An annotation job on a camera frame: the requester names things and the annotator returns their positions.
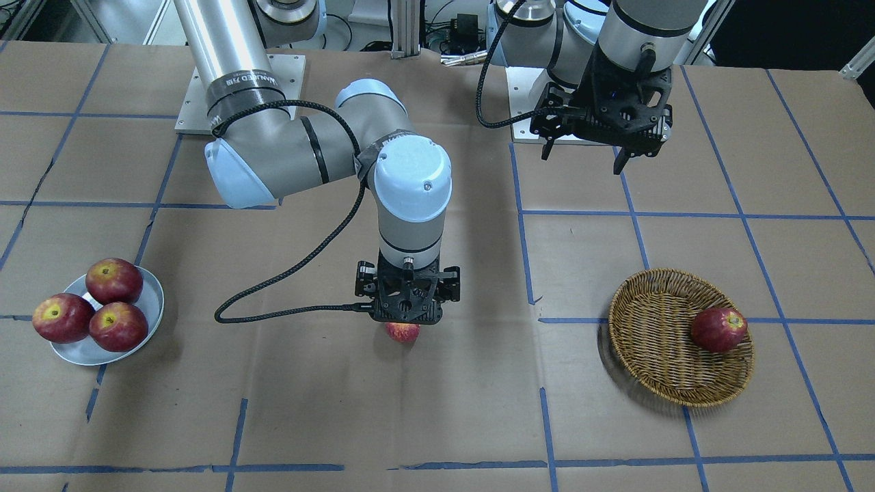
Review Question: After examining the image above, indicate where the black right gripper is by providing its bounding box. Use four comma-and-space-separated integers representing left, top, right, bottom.
354, 260, 461, 325

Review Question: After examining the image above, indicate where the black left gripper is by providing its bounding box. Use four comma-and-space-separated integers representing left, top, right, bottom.
529, 44, 674, 176

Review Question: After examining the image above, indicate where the red yellow apple carried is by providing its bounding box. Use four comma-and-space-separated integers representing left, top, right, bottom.
384, 322, 420, 344

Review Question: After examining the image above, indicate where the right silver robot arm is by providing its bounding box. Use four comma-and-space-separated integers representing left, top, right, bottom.
175, 1, 461, 325

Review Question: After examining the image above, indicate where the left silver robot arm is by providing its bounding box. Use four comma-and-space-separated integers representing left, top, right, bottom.
474, 1, 707, 174

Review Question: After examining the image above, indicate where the woven wicker basket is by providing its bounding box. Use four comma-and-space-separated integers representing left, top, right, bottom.
607, 268, 755, 408

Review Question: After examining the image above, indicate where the red apple in basket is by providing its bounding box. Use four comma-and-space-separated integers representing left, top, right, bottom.
690, 307, 748, 354

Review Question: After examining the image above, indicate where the red apple plate front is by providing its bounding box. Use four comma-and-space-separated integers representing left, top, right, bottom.
88, 302, 149, 352

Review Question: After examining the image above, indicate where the red apple plate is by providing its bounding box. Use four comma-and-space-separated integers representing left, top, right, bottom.
85, 258, 144, 305
31, 292, 96, 344
88, 302, 149, 352

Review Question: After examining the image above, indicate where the red apple plate back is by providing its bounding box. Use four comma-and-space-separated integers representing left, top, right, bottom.
85, 258, 144, 305

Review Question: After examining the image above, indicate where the light blue plate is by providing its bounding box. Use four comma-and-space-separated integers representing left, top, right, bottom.
48, 266, 165, 366

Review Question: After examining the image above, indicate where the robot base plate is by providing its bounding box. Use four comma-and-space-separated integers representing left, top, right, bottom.
506, 66, 616, 146

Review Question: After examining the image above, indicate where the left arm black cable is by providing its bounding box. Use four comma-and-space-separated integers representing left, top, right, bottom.
476, 0, 548, 129

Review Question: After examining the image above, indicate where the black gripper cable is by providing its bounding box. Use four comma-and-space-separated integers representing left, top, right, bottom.
214, 101, 373, 324

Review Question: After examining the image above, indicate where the aluminium frame post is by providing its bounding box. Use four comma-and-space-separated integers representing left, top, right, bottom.
387, 1, 425, 59

